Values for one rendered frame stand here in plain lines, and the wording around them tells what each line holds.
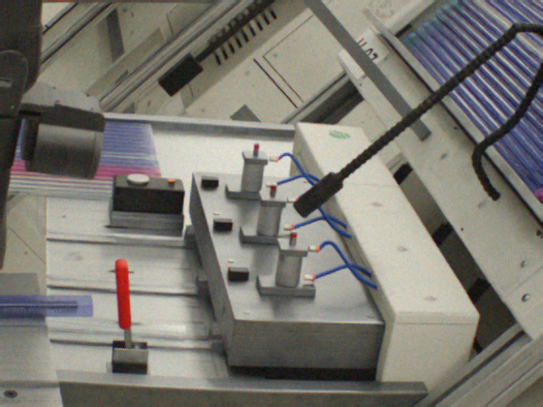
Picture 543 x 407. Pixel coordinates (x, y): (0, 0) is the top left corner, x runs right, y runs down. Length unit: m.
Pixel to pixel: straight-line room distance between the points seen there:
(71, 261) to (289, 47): 1.27
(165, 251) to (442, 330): 0.36
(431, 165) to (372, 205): 0.08
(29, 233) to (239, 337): 1.52
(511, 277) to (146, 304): 0.35
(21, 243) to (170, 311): 1.40
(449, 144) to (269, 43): 1.18
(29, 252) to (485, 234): 1.56
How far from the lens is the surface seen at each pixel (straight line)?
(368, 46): 1.71
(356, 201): 1.34
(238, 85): 2.52
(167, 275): 1.31
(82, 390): 1.08
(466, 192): 1.27
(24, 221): 2.60
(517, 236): 1.16
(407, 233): 1.28
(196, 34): 2.45
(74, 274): 1.29
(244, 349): 1.12
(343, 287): 1.19
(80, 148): 1.08
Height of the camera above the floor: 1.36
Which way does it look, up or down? 8 degrees down
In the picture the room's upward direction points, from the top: 50 degrees clockwise
